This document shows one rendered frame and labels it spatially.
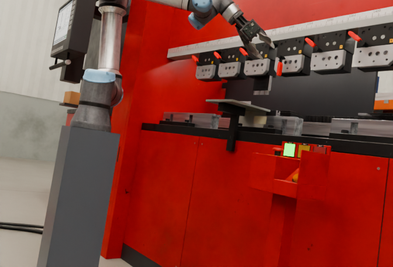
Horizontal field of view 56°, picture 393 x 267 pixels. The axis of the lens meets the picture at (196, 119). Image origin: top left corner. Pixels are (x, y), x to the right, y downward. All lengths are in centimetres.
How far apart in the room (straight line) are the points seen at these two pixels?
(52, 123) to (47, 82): 87
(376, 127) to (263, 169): 49
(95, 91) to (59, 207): 42
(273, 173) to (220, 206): 62
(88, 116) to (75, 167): 19
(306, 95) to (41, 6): 721
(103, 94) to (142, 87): 106
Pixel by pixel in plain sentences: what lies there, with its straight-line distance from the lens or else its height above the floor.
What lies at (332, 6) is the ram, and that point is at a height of 146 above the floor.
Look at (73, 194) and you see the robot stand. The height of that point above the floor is 54.
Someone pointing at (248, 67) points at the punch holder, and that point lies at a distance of 196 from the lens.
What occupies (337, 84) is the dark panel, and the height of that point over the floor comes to 124.
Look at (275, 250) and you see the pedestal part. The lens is 131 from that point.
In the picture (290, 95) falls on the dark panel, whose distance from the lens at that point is 244.
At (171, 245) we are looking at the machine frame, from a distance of 211.
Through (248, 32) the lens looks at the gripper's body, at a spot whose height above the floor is 126.
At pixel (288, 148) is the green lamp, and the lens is 141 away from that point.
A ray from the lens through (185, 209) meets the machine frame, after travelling 201.
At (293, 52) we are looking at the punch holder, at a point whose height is 127.
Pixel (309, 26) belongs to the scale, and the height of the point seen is 138.
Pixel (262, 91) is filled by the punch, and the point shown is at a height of 110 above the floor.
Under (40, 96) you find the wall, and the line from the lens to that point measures 856.
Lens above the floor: 77
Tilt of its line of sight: 4 degrees up
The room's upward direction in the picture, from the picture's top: 9 degrees clockwise
